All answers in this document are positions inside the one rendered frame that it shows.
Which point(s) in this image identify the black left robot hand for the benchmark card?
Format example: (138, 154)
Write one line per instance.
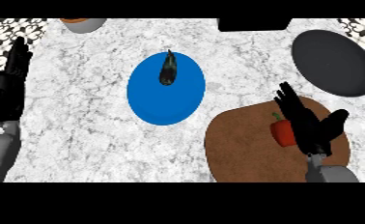
(13, 73)

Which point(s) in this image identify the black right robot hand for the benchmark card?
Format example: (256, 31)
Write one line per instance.
(306, 128)

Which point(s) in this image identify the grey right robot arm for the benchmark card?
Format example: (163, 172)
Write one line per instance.
(325, 170)

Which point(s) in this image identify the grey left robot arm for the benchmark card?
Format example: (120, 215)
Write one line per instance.
(6, 147)

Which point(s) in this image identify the red bell pepper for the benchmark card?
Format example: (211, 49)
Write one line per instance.
(282, 133)

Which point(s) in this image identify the brown wooden cutting board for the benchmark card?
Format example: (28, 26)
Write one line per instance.
(251, 150)

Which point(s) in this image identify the dark grey pan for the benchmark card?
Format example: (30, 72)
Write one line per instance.
(333, 63)

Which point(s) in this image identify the grey pot with orange inside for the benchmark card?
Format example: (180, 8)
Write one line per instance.
(84, 25)

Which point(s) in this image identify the blue round plate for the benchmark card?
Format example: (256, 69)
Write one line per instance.
(166, 92)

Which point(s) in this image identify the dark green eggplant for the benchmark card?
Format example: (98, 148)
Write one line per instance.
(169, 70)

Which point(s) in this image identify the black appliance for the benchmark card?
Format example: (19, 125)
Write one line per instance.
(254, 24)

